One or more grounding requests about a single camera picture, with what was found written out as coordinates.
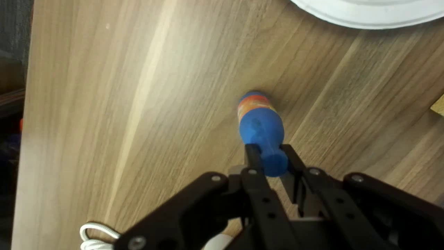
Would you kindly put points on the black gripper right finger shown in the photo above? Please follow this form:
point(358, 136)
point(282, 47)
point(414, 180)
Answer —
point(369, 212)

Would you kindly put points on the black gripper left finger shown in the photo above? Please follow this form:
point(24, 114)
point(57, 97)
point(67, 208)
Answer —
point(208, 212)

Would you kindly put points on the small blue bottle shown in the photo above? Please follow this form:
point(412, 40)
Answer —
point(260, 126)

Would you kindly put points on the white round plate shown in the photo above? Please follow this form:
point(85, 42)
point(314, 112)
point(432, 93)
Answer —
point(369, 11)

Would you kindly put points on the open yellow cardboard box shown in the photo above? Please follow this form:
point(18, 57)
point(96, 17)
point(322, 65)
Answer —
point(439, 105)

